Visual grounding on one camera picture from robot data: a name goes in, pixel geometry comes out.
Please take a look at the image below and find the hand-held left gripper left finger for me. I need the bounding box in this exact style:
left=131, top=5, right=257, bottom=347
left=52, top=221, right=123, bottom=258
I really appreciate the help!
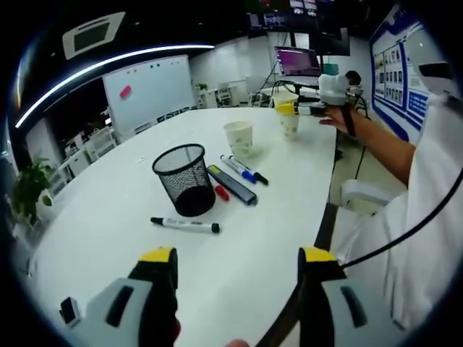
left=72, top=247, right=181, bottom=347

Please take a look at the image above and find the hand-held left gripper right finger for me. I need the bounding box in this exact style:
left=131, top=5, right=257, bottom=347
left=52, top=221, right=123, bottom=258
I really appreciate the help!
left=297, top=247, right=409, bottom=347

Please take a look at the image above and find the white paper cup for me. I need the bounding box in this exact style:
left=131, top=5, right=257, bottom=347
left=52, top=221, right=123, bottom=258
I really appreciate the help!
left=279, top=112, right=301, bottom=139
left=223, top=121, right=255, bottom=158
left=271, top=90, right=300, bottom=117

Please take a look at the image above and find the black cap whiteboard marker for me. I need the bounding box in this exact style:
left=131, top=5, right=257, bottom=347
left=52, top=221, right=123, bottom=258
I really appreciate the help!
left=150, top=215, right=222, bottom=234
left=227, top=155, right=269, bottom=185

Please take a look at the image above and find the blue cap whiteboard marker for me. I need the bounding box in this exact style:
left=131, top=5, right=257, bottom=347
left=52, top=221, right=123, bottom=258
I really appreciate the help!
left=219, top=154, right=257, bottom=183

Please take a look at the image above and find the red cap whiteboard marker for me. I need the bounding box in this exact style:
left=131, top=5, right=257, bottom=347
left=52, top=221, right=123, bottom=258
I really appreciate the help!
left=214, top=184, right=232, bottom=203

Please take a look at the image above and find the black mesh pen holder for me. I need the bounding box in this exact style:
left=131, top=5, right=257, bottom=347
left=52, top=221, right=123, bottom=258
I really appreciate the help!
left=151, top=143, right=217, bottom=218

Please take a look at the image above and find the white rolling whiteboard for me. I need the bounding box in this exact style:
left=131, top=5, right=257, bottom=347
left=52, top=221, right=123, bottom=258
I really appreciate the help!
left=102, top=54, right=198, bottom=134

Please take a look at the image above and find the row of small whiteboard magnets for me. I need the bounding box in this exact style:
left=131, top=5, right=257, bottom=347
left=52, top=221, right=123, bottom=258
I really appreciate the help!
left=125, top=60, right=181, bottom=74

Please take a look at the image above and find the person's right hand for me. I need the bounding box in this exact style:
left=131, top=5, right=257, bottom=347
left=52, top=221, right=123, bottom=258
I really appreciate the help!
left=318, top=107, right=359, bottom=137

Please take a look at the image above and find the standing desk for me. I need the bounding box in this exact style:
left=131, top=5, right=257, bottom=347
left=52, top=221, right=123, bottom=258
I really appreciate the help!
left=258, top=80, right=321, bottom=108

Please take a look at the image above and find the laptop with purple screen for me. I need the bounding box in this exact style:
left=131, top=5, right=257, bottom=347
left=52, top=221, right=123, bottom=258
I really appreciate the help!
left=273, top=46, right=323, bottom=86

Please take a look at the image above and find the dark switched-off monitor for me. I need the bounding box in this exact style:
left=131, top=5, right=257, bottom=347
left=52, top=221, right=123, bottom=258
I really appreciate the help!
left=310, top=27, right=351, bottom=57

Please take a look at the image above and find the group of white office chairs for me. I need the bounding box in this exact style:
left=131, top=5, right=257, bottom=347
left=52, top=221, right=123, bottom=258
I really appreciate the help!
left=56, top=124, right=119, bottom=178
left=197, top=75, right=268, bottom=108

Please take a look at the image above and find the white chair armrest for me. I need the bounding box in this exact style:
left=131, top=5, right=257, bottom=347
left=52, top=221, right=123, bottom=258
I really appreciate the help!
left=339, top=179, right=395, bottom=209

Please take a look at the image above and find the curved ceiling light strip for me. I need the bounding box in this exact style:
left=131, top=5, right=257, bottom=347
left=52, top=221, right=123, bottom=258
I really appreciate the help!
left=14, top=44, right=215, bottom=128

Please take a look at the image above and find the green potted plant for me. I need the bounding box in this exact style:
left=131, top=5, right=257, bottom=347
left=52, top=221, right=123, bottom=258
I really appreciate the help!
left=10, top=155, right=59, bottom=225

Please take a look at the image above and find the tall white cabinet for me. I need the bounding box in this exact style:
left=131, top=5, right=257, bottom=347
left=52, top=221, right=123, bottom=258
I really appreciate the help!
left=25, top=119, right=55, bottom=171

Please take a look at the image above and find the white ceiling air vent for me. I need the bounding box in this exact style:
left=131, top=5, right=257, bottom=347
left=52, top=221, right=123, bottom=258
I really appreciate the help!
left=61, top=12, right=127, bottom=61

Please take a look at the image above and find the black wrist strap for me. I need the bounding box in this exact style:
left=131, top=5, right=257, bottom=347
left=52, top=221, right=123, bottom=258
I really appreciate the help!
left=343, top=103, right=357, bottom=137

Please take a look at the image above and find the blue white wall display board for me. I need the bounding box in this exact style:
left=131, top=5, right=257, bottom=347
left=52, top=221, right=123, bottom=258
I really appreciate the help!
left=368, top=7, right=435, bottom=142

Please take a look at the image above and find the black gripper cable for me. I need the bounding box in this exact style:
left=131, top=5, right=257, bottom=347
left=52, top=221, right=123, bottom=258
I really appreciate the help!
left=352, top=142, right=367, bottom=181

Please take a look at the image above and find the large wall monitor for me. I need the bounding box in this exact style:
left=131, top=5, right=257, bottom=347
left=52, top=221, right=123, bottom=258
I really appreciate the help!
left=245, top=0, right=321, bottom=35

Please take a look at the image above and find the black chest device cable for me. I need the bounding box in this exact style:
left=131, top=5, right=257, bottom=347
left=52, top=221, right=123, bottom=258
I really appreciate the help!
left=341, top=176, right=460, bottom=269

